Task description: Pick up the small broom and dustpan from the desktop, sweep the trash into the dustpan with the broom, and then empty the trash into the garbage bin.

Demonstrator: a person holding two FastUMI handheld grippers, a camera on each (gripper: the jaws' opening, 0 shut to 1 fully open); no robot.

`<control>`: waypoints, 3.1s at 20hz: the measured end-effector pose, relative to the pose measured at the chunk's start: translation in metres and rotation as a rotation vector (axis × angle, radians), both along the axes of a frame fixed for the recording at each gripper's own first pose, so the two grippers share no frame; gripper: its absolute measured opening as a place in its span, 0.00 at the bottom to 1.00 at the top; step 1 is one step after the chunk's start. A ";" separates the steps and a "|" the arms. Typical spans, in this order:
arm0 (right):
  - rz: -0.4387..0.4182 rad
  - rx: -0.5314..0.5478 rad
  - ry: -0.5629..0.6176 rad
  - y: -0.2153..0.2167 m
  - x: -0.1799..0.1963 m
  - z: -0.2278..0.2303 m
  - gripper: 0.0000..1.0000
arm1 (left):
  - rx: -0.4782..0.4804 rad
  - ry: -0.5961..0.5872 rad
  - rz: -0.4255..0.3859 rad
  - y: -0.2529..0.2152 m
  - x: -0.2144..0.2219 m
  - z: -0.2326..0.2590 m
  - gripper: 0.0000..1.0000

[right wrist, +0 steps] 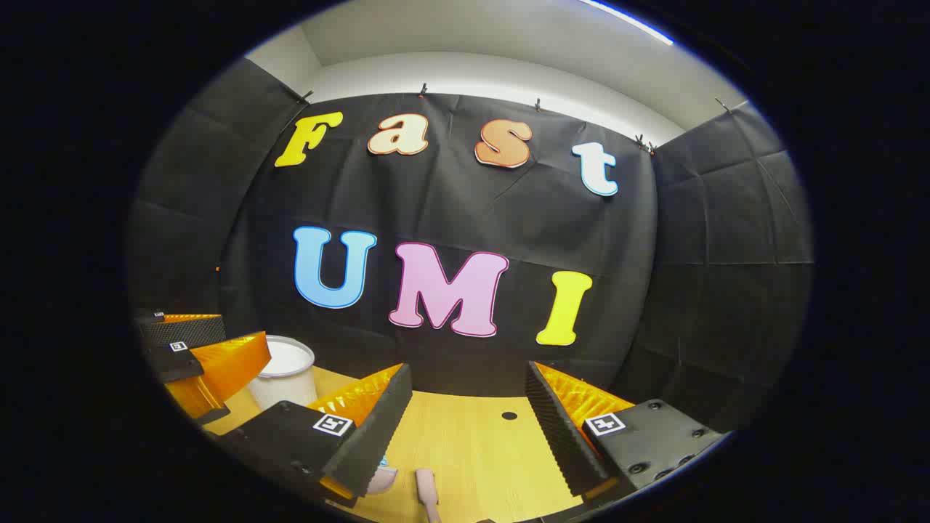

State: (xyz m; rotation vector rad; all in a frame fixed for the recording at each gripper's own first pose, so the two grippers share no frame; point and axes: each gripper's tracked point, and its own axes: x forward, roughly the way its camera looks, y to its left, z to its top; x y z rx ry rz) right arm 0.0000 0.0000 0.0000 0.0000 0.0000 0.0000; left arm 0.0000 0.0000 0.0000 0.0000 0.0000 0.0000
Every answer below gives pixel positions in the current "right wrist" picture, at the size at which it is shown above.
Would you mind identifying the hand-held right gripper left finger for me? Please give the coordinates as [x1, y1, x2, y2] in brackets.
[217, 363, 413, 503]

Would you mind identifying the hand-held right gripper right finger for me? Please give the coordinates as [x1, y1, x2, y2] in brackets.
[526, 360, 729, 500]

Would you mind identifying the small lilac dustpan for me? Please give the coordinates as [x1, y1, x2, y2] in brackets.
[365, 465, 399, 496]

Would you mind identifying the white ribbed garbage bin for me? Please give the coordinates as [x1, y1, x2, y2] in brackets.
[247, 335, 318, 412]

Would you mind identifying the small lilac broom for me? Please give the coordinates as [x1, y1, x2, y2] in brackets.
[415, 469, 442, 523]

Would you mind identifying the wooden desktop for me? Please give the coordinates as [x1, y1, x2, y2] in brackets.
[203, 365, 586, 523]

